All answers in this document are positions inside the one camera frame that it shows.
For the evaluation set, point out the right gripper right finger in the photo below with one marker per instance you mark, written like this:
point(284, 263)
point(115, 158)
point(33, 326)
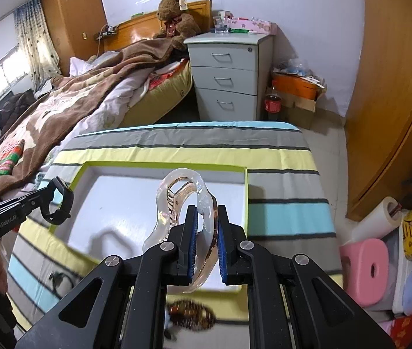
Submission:
point(233, 268)

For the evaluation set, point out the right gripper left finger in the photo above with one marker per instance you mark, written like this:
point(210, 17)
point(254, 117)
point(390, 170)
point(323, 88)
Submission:
point(184, 238)

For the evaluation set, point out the clear rose-gold hair claw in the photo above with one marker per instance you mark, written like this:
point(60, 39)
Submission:
point(179, 189)

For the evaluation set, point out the black smart watch band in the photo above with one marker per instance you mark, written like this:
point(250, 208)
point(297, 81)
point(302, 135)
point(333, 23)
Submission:
point(56, 201)

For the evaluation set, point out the lime green shallow box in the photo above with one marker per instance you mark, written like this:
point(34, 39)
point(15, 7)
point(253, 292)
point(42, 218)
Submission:
point(125, 208)

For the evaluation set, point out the brown fleece blanket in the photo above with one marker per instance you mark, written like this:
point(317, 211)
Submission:
point(50, 119)

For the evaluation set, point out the pink plastic stool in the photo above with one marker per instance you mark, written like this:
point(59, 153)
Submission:
point(365, 266)

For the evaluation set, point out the yellow mattress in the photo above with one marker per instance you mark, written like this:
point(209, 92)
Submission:
point(166, 89)

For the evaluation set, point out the red cola bottle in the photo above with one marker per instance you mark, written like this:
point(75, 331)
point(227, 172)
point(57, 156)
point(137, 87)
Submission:
point(272, 104)

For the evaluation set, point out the white paper roll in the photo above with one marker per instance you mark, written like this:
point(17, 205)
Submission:
point(386, 217)

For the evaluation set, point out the cardboard box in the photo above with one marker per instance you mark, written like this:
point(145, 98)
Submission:
point(301, 111)

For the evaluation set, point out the grey drawer nightstand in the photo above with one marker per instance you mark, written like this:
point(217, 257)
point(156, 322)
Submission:
point(230, 74)

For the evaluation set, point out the dotted curtain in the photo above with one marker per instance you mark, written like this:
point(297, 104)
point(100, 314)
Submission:
point(35, 41)

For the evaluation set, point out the orange basket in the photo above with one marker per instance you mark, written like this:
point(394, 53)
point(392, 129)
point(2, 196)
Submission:
point(297, 86)

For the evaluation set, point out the wooden door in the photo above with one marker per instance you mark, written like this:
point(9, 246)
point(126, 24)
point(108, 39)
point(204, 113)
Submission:
point(378, 124)

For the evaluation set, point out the brown teddy bear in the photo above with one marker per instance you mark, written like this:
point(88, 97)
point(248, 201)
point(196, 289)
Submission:
point(179, 25)

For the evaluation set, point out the wooden headboard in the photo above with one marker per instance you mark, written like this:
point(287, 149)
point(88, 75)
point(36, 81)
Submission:
point(145, 26)

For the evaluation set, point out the pink floral box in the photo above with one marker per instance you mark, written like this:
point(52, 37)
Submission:
point(253, 25)

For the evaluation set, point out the wooden wardrobe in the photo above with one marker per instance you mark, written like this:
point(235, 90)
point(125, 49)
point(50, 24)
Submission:
point(73, 25)

